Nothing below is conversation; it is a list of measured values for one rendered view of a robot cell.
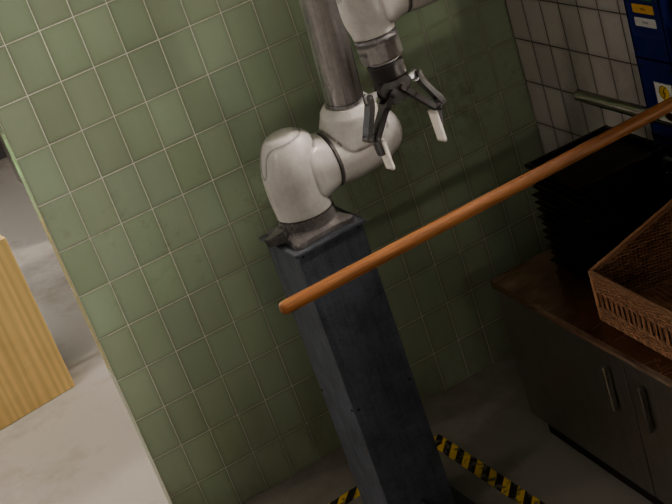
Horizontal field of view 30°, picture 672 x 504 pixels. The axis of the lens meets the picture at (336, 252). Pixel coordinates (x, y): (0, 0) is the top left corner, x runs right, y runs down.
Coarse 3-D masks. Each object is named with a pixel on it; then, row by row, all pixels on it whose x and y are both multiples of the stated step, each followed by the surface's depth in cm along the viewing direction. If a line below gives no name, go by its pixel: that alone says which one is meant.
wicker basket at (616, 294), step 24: (624, 240) 323; (648, 240) 326; (600, 264) 322; (624, 264) 325; (648, 264) 329; (600, 288) 321; (624, 288) 308; (648, 288) 331; (600, 312) 326; (624, 312) 326; (648, 312) 303; (648, 336) 308
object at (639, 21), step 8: (632, 0) 332; (640, 0) 329; (648, 0) 326; (632, 8) 334; (640, 8) 331; (648, 8) 328; (656, 8) 325; (632, 16) 336; (640, 16) 332; (648, 16) 329; (656, 16) 326; (632, 24) 337; (640, 24) 334; (648, 24) 331; (656, 24) 328; (640, 32) 336; (648, 32) 333; (656, 32) 329
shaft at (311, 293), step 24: (648, 120) 278; (600, 144) 274; (552, 168) 271; (504, 192) 267; (456, 216) 263; (408, 240) 260; (360, 264) 257; (312, 288) 254; (336, 288) 256; (288, 312) 252
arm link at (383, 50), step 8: (392, 32) 250; (376, 40) 249; (384, 40) 249; (392, 40) 250; (360, 48) 251; (368, 48) 250; (376, 48) 249; (384, 48) 249; (392, 48) 250; (400, 48) 252; (360, 56) 253; (368, 56) 251; (376, 56) 250; (384, 56) 250; (392, 56) 250; (368, 64) 252; (376, 64) 251; (384, 64) 252
